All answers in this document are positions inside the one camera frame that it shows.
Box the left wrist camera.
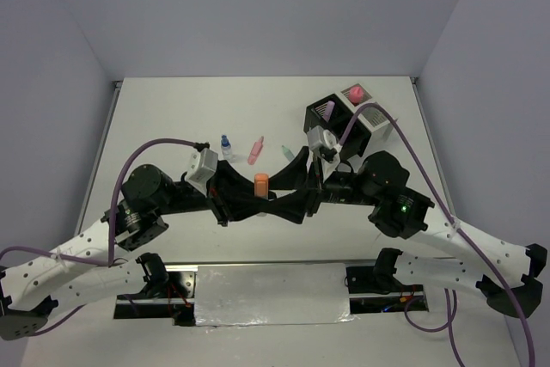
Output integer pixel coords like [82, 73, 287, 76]
[184, 148, 218, 195]

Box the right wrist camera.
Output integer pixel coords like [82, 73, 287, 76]
[306, 125, 342, 164]

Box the purple highlighter pen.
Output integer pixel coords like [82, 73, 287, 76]
[322, 101, 335, 122]

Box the white organizer container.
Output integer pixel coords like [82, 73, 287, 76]
[338, 83, 393, 146]

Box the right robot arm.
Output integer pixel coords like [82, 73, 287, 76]
[254, 151, 547, 318]

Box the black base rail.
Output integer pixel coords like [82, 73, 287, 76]
[113, 260, 429, 327]

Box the pink highlighter pen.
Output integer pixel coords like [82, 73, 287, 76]
[247, 136, 264, 165]

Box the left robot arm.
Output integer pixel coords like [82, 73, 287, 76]
[1, 162, 276, 341]

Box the orange marker cap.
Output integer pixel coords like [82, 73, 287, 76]
[254, 173, 269, 199]

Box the blue spray bottle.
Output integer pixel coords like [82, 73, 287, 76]
[220, 135, 235, 162]

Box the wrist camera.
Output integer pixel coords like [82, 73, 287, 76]
[184, 148, 218, 195]
[306, 125, 342, 164]

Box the black organizer container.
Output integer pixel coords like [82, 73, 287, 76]
[303, 94, 371, 160]

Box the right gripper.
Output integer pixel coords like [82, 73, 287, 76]
[257, 144, 379, 223]

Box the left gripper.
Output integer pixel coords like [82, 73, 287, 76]
[155, 157, 276, 226]

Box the green highlighter pen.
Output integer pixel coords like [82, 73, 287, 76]
[281, 145, 294, 162]

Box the pink capped colourful tube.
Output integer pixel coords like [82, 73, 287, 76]
[347, 85, 365, 106]

